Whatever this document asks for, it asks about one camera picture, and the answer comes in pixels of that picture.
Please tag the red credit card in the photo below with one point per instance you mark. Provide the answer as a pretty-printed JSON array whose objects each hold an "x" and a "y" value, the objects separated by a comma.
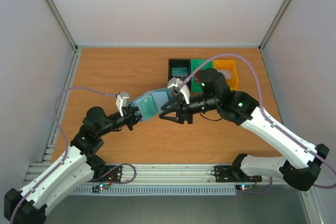
[{"x": 196, "y": 78}]

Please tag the left small circuit board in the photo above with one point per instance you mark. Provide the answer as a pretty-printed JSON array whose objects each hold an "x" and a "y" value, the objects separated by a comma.
[{"x": 100, "y": 187}]

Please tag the teal blue card holder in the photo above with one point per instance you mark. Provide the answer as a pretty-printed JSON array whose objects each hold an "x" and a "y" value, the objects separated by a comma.
[{"x": 160, "y": 96}]

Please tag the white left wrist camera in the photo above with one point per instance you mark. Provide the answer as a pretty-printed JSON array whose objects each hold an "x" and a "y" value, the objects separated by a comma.
[{"x": 122, "y": 101}]

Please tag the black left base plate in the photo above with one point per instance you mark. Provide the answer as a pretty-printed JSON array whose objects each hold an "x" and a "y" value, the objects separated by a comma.
[{"x": 115, "y": 174}]

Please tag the right small circuit board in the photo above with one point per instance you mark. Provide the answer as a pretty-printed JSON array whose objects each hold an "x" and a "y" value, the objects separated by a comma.
[{"x": 244, "y": 187}]

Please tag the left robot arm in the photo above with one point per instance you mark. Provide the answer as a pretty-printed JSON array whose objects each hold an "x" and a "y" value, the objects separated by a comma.
[{"x": 77, "y": 165}]

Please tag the grey slotted cable duct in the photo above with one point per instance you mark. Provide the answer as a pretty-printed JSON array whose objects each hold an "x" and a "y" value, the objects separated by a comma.
[{"x": 157, "y": 190}]

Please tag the black storage bin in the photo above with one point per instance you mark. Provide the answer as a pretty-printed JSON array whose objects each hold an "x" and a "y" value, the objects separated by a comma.
[{"x": 179, "y": 63}]

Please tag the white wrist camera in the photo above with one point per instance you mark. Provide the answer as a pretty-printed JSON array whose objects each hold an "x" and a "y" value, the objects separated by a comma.
[
  {"x": 122, "y": 101},
  {"x": 174, "y": 86}
]

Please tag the aluminium front rail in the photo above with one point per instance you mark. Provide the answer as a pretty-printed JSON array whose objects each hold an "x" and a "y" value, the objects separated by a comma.
[{"x": 181, "y": 174}]

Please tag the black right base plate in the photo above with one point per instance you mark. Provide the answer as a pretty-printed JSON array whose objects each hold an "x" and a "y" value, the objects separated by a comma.
[{"x": 226, "y": 174}]

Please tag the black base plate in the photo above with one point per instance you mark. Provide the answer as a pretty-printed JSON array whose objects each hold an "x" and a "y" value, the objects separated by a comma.
[
  {"x": 226, "y": 174},
  {"x": 115, "y": 174}
]

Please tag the yellow storage bin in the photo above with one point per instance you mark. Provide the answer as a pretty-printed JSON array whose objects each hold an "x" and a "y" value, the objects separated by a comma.
[{"x": 228, "y": 69}]

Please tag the small circuit board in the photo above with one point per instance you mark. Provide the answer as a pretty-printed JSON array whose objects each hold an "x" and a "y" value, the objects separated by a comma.
[
  {"x": 244, "y": 187},
  {"x": 100, "y": 187}
]

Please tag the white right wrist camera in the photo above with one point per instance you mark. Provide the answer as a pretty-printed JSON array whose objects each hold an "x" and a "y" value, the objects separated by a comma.
[{"x": 174, "y": 86}]

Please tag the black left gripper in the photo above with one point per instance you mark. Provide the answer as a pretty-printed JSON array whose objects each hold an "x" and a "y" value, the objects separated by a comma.
[{"x": 131, "y": 116}]

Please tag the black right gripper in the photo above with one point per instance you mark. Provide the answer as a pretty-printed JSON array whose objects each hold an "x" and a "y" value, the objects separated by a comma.
[{"x": 182, "y": 111}]

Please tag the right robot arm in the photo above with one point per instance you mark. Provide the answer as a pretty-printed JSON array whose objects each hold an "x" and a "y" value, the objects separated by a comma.
[{"x": 300, "y": 162}]

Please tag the white card in yellow bin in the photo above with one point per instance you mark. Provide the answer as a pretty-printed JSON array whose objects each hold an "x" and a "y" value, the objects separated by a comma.
[{"x": 226, "y": 73}]

